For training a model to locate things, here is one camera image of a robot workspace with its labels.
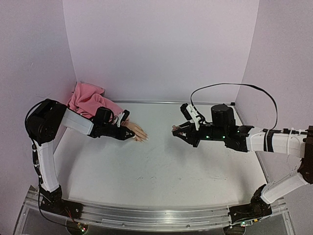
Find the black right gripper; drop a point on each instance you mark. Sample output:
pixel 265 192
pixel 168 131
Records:
pixel 193 134

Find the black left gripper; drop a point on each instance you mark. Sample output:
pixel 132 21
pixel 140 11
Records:
pixel 122 136

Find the nail polish bottle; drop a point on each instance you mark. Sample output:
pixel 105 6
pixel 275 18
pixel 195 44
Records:
pixel 175 128

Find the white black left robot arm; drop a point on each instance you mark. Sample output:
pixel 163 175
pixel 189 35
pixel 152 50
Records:
pixel 42 123

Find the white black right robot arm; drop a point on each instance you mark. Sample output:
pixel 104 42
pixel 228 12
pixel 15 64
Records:
pixel 298 143

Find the pink sleeve cloth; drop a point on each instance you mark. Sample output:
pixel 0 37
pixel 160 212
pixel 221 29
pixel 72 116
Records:
pixel 87 98

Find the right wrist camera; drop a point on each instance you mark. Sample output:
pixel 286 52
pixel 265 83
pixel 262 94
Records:
pixel 192 115

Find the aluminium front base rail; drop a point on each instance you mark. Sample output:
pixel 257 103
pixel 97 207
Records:
pixel 155 219

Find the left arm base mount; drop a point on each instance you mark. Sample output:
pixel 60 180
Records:
pixel 53 202

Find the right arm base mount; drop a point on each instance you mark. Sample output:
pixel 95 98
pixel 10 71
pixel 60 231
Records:
pixel 256 209

